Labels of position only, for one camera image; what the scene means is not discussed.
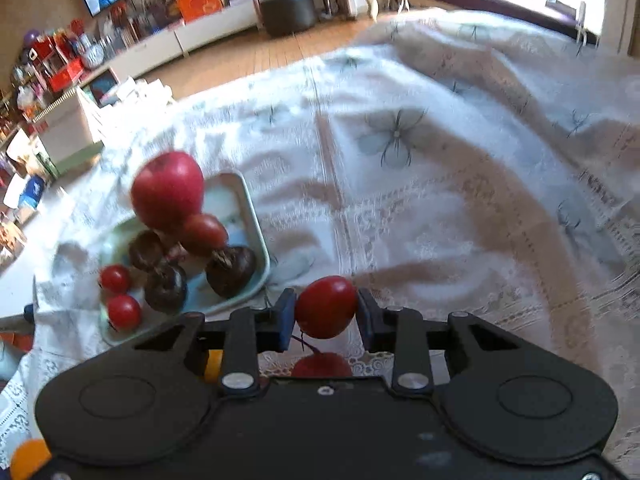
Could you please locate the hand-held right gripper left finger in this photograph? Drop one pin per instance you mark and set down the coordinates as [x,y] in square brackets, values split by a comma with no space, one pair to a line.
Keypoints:
[284,322]

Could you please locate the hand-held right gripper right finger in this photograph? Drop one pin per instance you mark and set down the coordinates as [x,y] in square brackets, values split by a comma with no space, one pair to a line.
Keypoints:
[367,322]

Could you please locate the light green tray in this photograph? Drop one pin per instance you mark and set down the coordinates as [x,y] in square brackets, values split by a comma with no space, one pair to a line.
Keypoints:
[227,200]

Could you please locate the red radish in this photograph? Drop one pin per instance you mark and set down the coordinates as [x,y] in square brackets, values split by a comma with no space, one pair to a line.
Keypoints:
[320,366]

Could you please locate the dark water chestnut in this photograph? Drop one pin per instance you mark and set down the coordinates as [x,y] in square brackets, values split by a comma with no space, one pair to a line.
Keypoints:
[145,250]
[230,272]
[165,287]

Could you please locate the small orange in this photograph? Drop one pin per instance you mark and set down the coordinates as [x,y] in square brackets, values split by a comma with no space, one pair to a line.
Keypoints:
[212,364]

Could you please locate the medium red tomato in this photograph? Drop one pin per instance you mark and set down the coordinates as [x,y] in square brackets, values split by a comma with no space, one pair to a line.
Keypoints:
[205,234]

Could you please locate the white floral lace tablecloth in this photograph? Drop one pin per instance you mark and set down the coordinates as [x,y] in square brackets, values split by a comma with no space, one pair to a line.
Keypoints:
[425,210]

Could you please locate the small cherry tomato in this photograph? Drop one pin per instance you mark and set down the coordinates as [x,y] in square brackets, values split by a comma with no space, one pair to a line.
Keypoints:
[124,311]
[116,279]

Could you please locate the red apple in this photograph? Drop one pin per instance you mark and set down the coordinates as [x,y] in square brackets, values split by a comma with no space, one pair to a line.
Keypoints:
[167,190]

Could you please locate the large orange with stem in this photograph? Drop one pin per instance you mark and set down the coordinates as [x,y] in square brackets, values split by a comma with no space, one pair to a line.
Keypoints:
[29,460]

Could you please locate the white cardboard box green base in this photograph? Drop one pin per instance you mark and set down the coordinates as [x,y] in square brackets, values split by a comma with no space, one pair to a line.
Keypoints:
[67,130]

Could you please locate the blue red printed box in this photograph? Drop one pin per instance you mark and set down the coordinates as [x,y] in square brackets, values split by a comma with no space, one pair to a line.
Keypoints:
[101,87]

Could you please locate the white low cabinet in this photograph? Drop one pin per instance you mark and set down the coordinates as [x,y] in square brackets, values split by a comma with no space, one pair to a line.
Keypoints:
[165,45]

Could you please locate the black round ottoman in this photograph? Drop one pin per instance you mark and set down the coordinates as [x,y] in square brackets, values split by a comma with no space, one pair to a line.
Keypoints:
[289,12]

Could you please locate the flat red box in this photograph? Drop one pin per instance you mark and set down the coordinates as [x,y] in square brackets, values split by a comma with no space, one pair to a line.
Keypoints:
[67,76]

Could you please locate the orange gift box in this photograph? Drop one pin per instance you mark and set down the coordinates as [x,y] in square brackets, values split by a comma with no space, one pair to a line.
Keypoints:
[200,5]

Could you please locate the blue white porcelain vase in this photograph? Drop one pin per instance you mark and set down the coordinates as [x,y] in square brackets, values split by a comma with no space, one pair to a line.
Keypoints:
[92,54]

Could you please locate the purple ball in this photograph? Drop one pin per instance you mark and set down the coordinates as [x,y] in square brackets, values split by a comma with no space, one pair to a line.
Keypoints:
[31,38]

